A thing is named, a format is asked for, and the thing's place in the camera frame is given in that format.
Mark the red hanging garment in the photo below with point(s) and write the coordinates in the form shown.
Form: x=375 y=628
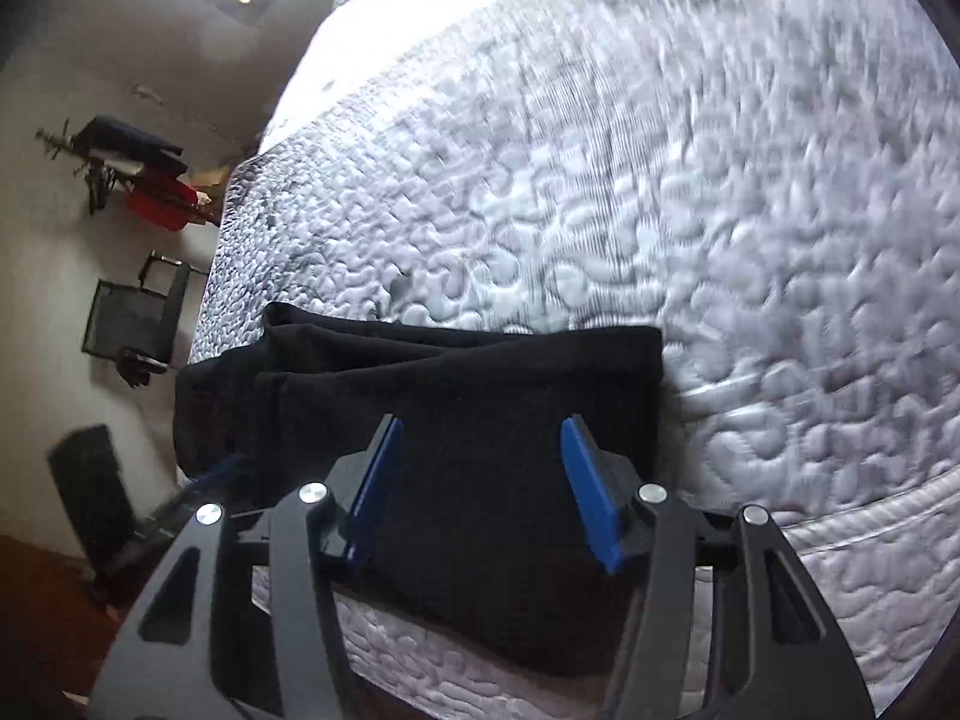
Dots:
x=166 y=202

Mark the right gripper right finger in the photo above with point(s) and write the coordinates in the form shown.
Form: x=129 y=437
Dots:
x=775 y=648

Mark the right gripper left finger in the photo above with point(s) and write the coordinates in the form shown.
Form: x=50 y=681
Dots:
x=239 y=619

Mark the black pants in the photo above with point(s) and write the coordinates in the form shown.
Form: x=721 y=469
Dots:
x=480 y=533

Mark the black mesh chair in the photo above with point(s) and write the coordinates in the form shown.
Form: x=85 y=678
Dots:
x=135 y=327

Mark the black floor speaker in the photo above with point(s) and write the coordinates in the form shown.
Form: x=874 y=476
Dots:
x=88 y=478

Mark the grey quilted mattress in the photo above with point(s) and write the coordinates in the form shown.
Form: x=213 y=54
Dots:
x=773 y=183

